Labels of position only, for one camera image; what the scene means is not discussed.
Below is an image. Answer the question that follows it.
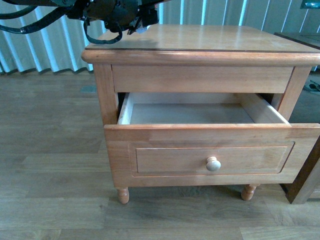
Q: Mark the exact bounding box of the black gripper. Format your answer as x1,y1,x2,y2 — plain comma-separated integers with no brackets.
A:
83,0,159,35

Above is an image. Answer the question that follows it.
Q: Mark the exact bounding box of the white charger adapter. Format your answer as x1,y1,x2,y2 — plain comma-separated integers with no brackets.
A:
136,25,150,34

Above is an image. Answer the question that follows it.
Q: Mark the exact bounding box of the wooden drawer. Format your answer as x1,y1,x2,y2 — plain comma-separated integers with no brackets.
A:
104,92,320,188

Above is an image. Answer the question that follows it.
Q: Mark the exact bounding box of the round wooden knob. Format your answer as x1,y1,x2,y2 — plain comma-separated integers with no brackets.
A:
206,156,222,172

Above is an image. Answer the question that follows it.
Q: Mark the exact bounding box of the light wooden nightstand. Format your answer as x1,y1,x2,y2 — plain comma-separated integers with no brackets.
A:
82,25,320,204

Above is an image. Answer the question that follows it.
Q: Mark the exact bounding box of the dark framed window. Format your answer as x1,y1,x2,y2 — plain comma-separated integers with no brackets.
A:
300,0,320,9

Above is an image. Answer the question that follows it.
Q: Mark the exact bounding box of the clutter on floor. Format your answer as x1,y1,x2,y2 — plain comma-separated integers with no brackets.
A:
303,80,320,94

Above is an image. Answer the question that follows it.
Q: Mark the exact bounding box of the dark wooden side table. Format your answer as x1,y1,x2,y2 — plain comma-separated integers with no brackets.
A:
273,31,320,205

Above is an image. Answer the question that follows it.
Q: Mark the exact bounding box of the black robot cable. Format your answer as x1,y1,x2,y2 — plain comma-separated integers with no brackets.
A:
0,4,124,46

